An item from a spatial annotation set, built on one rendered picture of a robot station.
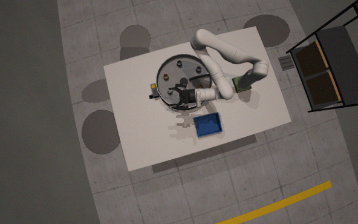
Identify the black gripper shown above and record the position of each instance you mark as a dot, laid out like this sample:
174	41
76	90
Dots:
186	96

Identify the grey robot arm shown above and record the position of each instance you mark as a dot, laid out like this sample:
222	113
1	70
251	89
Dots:
202	39

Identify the blue shallow tray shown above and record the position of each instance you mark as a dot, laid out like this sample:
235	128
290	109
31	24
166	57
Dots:
208	124

